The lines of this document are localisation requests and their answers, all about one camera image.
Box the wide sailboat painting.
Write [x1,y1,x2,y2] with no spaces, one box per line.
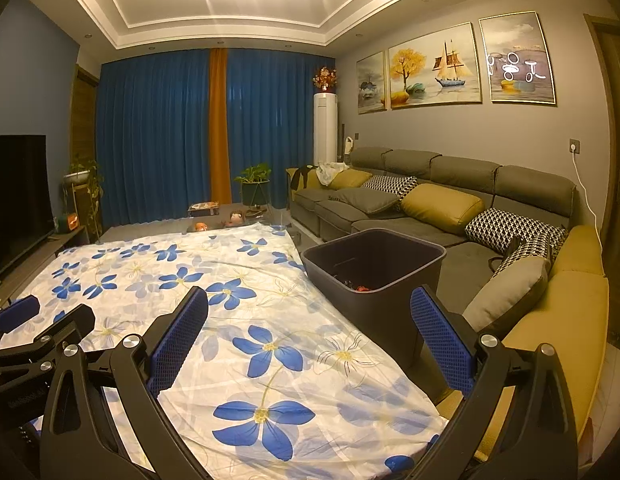
[387,22,476,110]

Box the plump grey cushion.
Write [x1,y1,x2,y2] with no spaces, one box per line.
[462,255,551,333]

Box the large mustard cushion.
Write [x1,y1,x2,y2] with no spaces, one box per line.
[400,183,486,233]

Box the artificial flower bouquet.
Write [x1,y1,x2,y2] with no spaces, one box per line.
[311,65,338,94]

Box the trailing plant on stand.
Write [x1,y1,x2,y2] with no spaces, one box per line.
[62,157,104,241]

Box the grey sofa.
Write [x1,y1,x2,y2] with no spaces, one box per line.
[285,146,578,321]

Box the blue floral bed sheet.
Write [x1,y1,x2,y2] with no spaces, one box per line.
[0,222,448,480]

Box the potted plant in dark pot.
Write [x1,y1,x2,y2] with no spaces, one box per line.
[234,162,272,209]

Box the grey television cabinet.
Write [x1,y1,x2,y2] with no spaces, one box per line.
[0,225,88,311]

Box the small landscape painting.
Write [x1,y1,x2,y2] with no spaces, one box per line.
[356,51,389,113]

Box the dark coffee table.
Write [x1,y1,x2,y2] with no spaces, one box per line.
[100,202,291,242]

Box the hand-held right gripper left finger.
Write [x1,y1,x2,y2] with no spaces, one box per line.
[40,286,210,480]

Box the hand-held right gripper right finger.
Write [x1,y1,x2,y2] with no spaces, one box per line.
[410,286,579,480]

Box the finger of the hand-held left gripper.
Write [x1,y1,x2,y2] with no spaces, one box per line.
[39,304,96,350]
[0,296,41,336]

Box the blue curtain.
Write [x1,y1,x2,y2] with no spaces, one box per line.
[225,49,338,206]
[95,49,214,226]

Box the small mustard cushion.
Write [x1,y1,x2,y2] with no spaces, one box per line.
[330,169,373,191]

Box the mustard sofa armrest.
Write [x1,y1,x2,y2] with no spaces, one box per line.
[470,225,611,461]

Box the black cloth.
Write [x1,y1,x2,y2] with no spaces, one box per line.
[290,165,319,191]

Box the white cloth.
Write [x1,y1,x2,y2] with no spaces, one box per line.
[316,161,349,185]

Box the grey plastic bin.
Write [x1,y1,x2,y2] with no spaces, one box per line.
[301,228,447,366]

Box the flat grey cushion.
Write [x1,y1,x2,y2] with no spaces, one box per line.
[335,187,402,214]

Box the orange curtain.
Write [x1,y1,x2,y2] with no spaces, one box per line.
[209,49,234,206]

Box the black television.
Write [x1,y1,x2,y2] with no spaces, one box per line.
[0,135,56,281]

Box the black white patterned cushion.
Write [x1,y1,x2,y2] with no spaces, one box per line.
[465,207,568,256]
[490,232,557,276]
[362,175,419,199]

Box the white cable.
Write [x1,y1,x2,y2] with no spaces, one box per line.
[572,150,602,241]

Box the brown wooden panel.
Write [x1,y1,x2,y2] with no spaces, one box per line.
[72,65,99,181]

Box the white standing air conditioner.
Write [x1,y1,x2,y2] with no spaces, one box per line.
[312,92,339,166]

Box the brown wooden door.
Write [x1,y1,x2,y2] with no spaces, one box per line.
[585,12,620,341]

